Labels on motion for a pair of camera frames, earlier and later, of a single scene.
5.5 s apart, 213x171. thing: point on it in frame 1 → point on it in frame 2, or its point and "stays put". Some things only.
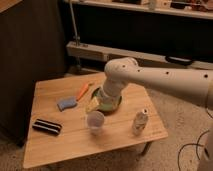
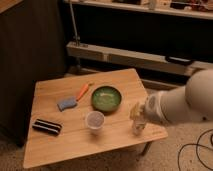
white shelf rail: (108, 55) stays put
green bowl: (106, 103) stays put
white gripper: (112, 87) → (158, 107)
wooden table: (61, 128) stays put
